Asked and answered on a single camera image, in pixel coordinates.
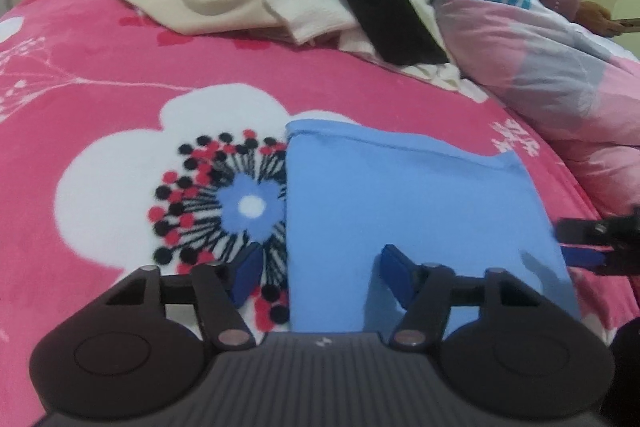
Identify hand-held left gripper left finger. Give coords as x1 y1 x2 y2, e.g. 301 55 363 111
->
107 243 264 350

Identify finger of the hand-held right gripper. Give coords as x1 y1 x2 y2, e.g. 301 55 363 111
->
555 218 616 244
562 245 615 272

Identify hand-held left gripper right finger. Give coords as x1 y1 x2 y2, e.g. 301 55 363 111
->
380 244 543 350

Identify light blue t-shirt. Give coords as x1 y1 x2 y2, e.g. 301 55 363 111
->
284 119 583 333

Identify person's black pants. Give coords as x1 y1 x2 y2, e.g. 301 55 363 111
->
607 322 640 427

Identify pale pink quilt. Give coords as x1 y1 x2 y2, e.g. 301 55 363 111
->
432 0 640 218

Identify pink floral blanket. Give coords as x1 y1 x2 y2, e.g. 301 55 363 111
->
0 0 640 427

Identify white garment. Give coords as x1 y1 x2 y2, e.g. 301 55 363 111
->
267 0 463 92

